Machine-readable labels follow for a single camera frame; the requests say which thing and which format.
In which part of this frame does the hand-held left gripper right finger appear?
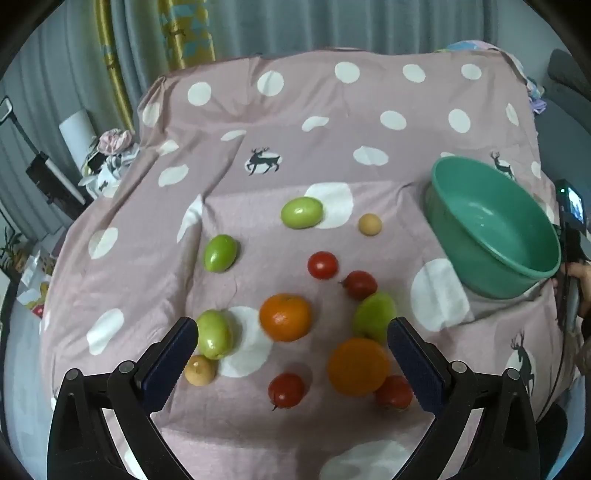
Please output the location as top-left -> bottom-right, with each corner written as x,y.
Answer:
387,316 -> 541,480

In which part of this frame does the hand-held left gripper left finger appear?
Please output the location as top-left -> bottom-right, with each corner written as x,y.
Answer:
46,316 -> 199,480

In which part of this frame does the tan longan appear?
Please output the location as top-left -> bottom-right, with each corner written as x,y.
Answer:
184,354 -> 217,387
358,213 -> 383,237

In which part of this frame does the red cherry tomato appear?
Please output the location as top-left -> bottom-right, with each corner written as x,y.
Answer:
307,251 -> 339,280
374,375 -> 414,411
340,270 -> 378,301
268,373 -> 306,411

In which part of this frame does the orange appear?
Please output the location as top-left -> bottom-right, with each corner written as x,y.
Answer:
259,294 -> 313,343
327,337 -> 392,398

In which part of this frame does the green jujube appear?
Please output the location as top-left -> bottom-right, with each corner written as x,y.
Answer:
353,292 -> 399,344
281,196 -> 324,230
204,234 -> 238,274
196,309 -> 235,361

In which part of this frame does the green plastic bowl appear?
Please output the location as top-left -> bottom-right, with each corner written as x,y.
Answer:
424,156 -> 563,300

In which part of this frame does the person's right hand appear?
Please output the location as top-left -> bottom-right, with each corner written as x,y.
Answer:
566,261 -> 591,319

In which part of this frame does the grey sofa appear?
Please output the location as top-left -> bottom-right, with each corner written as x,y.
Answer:
531,48 -> 591,222

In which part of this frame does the pastel crumpled cloth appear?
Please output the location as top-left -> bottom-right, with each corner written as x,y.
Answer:
524,74 -> 548,114

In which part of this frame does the pastel pillow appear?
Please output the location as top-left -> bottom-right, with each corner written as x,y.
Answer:
434,40 -> 504,52

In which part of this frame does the potted plant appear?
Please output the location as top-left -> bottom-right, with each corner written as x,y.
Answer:
0,226 -> 24,278

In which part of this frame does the pile of clothes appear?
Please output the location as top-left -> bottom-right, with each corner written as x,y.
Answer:
78,129 -> 139,199

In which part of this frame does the pink polka dot blanket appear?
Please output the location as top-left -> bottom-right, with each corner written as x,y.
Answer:
39,46 -> 573,480

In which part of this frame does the white paper roll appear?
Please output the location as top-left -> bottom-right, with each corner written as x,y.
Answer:
59,108 -> 98,162

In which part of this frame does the grey curtain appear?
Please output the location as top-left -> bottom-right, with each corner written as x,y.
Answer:
0,0 -> 546,241

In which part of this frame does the gold hoop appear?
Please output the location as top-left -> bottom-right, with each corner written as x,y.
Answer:
95,0 -> 137,132

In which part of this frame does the yellow patterned curtain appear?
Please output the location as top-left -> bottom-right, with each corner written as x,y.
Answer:
157,0 -> 218,72

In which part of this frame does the black cordless vacuum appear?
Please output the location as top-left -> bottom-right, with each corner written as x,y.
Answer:
0,96 -> 88,232

